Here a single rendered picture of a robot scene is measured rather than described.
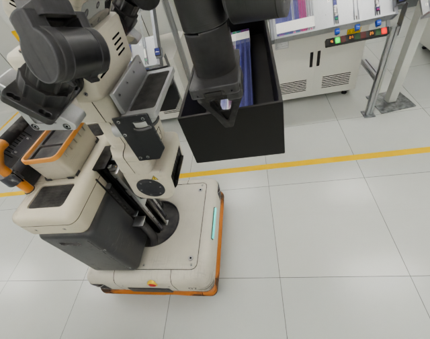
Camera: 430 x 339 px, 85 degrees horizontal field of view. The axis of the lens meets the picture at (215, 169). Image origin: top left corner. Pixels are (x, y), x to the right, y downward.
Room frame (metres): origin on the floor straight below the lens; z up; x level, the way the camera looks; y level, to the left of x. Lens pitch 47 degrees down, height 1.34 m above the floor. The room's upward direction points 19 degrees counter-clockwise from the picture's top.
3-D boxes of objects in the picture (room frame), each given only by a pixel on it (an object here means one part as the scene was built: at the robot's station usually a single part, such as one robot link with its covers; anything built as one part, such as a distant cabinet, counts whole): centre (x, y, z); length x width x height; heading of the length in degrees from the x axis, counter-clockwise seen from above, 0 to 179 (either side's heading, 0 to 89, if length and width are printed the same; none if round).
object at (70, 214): (0.80, 0.50, 0.59); 0.55 x 0.34 x 0.83; 162
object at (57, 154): (0.80, 0.52, 0.87); 0.23 x 0.15 x 0.11; 162
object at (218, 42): (0.32, -0.05, 1.21); 0.10 x 0.07 x 0.07; 162
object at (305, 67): (1.98, -1.12, 0.31); 0.70 x 0.65 x 0.62; 73
